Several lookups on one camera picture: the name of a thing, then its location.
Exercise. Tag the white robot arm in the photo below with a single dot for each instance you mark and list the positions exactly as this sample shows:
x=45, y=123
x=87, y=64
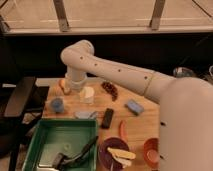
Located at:
x=185, y=106

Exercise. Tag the bunch of dark grapes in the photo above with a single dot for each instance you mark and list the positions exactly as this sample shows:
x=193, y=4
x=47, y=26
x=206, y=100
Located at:
x=110, y=89

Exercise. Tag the white cup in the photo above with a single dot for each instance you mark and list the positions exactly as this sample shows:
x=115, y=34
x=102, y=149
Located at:
x=87, y=95

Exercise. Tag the wooden board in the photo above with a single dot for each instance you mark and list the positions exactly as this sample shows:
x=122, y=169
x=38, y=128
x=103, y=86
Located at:
x=138, y=128

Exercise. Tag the blue sponge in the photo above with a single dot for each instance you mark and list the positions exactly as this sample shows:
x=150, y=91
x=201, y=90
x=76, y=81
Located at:
x=134, y=107

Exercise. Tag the black rectangular block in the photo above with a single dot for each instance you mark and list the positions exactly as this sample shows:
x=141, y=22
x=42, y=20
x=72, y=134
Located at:
x=108, y=115

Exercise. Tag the grey blue cloth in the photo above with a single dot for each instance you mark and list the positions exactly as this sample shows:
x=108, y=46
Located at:
x=86, y=114

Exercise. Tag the orange carrot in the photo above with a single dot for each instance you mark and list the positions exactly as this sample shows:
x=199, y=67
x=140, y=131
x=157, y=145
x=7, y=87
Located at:
x=122, y=131

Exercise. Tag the blue cup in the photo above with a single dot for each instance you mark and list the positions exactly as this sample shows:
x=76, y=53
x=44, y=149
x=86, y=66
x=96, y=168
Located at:
x=57, y=105

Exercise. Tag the green plastic tray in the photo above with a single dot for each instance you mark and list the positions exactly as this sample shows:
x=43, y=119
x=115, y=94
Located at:
x=66, y=136

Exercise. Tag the yellow banana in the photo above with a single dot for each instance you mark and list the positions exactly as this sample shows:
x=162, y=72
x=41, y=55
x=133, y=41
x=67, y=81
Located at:
x=121, y=153

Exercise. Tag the orange bowl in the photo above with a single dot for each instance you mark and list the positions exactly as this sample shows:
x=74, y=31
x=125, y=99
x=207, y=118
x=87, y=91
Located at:
x=150, y=153

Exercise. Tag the black chair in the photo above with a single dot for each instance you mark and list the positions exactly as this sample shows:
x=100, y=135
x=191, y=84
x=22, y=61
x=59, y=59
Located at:
x=21, y=108

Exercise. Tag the black kitchen tool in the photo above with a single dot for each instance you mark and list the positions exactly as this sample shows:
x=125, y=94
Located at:
x=61, y=160

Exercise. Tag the left window frame post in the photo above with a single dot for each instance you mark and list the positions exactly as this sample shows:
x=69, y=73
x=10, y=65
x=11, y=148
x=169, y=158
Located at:
x=61, y=15

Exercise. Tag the window frame post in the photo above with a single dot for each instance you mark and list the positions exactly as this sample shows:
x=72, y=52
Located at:
x=61, y=15
x=156, y=15

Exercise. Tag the right window frame post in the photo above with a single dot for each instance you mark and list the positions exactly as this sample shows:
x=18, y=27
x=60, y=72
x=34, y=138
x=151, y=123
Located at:
x=156, y=15

